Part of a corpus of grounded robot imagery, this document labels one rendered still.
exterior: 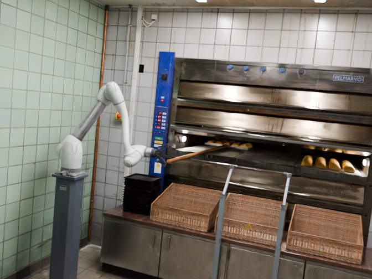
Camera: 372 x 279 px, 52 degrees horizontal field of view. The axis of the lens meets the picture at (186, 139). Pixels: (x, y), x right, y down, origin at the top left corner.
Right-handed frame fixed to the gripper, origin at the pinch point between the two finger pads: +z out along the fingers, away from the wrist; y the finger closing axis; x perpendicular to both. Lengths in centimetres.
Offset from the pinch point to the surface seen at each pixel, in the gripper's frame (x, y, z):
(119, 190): -54, 53, -80
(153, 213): -6, 55, -16
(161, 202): -29, 50, -19
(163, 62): -51, -85, -42
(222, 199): 4, 28, 48
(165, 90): -51, -57, -36
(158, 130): -51, -16, -40
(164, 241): -1, 76, -2
